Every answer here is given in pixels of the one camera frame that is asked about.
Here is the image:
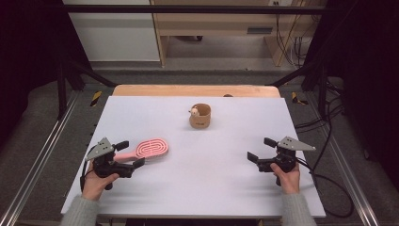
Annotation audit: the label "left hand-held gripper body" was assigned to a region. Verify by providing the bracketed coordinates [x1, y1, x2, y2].
[84, 137, 136, 191]

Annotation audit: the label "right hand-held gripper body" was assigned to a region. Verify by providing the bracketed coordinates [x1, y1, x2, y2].
[256, 136, 317, 186]

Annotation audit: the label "pink hairbrush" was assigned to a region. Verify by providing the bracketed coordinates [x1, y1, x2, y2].
[113, 137, 169, 164]

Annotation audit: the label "brown cup with small figure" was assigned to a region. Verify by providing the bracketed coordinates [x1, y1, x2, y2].
[188, 103, 212, 129]

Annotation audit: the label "person's left hand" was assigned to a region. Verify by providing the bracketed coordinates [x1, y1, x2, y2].
[82, 161, 120, 202]

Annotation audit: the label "person's right hand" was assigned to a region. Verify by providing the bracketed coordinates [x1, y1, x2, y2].
[270, 161, 301, 195]

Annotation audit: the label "wooden table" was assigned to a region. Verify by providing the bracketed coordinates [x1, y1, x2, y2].
[112, 84, 281, 98]

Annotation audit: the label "dark curtain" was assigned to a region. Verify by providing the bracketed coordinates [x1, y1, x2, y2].
[0, 0, 92, 145]
[305, 0, 399, 180]

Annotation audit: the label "white cabinet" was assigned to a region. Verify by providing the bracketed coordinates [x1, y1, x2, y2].
[62, 0, 161, 62]

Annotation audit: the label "light wooden desk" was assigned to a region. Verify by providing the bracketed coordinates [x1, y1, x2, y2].
[150, 0, 314, 68]

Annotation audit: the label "left hand-held gripper black cable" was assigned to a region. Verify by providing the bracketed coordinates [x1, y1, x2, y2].
[79, 153, 95, 193]

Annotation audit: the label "hand-held gripper black cable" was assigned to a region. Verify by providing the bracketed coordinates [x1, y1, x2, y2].
[295, 156, 355, 219]
[79, 153, 95, 193]

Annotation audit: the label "black floor cables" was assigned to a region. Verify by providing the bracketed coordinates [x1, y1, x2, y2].
[295, 78, 346, 130]

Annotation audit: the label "black metal frame stand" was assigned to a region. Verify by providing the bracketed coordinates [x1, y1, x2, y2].
[269, 60, 328, 119]
[56, 59, 117, 121]

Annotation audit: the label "aluminium rail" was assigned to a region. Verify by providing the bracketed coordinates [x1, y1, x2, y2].
[305, 92, 380, 226]
[0, 90, 81, 226]

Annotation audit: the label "right hand-held gripper black cable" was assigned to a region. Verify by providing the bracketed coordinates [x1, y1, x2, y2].
[295, 156, 355, 219]

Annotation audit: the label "bundle of hanging cables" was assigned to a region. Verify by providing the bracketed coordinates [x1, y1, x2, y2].
[274, 13, 314, 69]

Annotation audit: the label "black horizontal frame bar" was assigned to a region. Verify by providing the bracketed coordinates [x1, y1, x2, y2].
[62, 4, 327, 15]

